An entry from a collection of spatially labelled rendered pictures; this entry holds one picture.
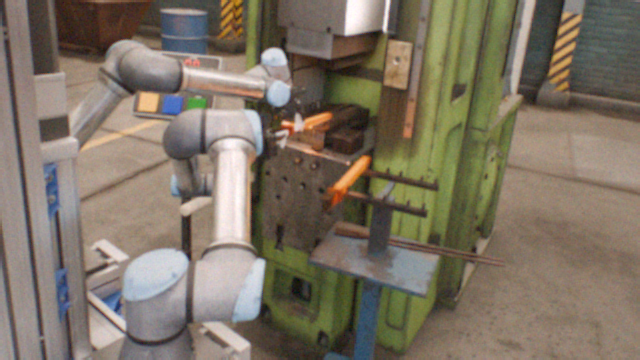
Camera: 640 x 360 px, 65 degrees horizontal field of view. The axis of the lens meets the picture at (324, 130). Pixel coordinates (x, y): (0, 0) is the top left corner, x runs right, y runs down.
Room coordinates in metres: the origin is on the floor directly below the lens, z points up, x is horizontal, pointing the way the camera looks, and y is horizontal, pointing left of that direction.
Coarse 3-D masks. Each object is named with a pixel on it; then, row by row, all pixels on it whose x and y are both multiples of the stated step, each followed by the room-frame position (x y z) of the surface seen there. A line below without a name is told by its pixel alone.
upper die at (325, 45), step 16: (288, 32) 1.95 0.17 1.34; (304, 32) 1.92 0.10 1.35; (320, 32) 1.88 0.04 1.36; (368, 32) 2.13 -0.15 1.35; (288, 48) 1.95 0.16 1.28; (304, 48) 1.91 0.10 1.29; (320, 48) 1.88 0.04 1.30; (336, 48) 1.89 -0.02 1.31; (352, 48) 2.01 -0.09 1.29; (368, 48) 2.14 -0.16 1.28
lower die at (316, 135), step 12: (324, 108) 2.16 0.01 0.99; (336, 108) 2.15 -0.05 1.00; (360, 108) 2.22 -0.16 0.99; (324, 120) 1.96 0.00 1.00; (336, 120) 2.00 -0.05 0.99; (348, 120) 2.04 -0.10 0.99; (300, 132) 1.91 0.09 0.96; (312, 132) 1.88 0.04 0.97; (324, 132) 1.86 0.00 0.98; (312, 144) 1.88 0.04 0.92; (324, 144) 1.86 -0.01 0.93
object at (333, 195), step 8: (360, 160) 1.67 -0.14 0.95; (368, 160) 1.69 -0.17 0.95; (352, 168) 1.59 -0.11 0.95; (360, 168) 1.60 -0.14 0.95; (344, 176) 1.52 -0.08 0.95; (352, 176) 1.52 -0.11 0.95; (336, 184) 1.45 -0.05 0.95; (344, 184) 1.45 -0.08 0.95; (328, 192) 1.36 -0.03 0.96; (336, 192) 1.37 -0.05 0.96; (328, 200) 1.31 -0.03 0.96; (336, 200) 1.39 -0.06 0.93; (328, 208) 1.33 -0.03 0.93
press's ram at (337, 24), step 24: (288, 0) 1.95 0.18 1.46; (312, 0) 1.90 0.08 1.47; (336, 0) 1.86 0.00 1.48; (360, 0) 1.92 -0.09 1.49; (384, 0) 2.12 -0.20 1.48; (288, 24) 1.95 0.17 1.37; (312, 24) 1.90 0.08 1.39; (336, 24) 1.85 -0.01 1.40; (360, 24) 1.94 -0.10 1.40; (384, 24) 2.14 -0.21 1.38
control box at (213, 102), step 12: (192, 60) 2.06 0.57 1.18; (204, 60) 2.07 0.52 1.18; (216, 60) 2.07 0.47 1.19; (180, 96) 1.99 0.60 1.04; (192, 96) 1.99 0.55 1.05; (204, 96) 1.99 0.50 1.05; (216, 96) 2.00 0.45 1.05; (132, 108) 1.96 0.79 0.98; (216, 108) 2.00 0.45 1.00; (168, 120) 1.99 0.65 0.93
